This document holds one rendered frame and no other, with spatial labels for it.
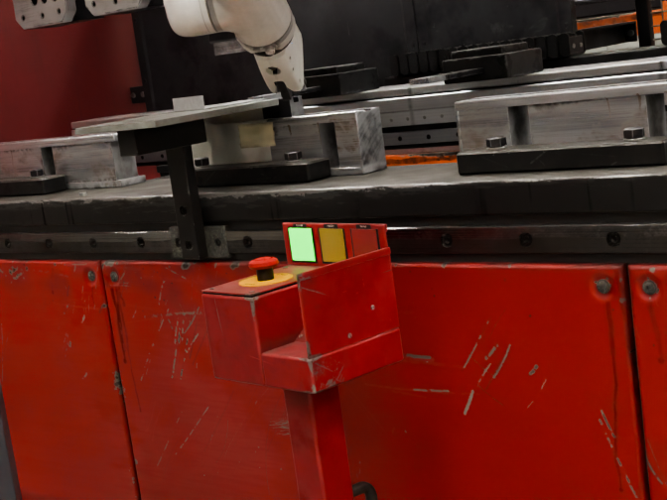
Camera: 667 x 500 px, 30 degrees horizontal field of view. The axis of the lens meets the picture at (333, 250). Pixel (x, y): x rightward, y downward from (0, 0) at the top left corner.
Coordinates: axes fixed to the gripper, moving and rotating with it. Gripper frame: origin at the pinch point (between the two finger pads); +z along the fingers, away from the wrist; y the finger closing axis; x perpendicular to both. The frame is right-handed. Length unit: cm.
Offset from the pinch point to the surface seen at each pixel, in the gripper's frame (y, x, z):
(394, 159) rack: 77, 13, 200
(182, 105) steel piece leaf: 0.3, 18.8, 3.6
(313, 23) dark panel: 43, 8, 55
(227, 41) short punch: 12.9, 12.4, 7.3
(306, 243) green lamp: -29.8, -3.2, -9.1
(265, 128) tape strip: -2.9, 6.7, 8.7
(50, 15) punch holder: 28, 48, 16
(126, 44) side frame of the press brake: 60, 59, 80
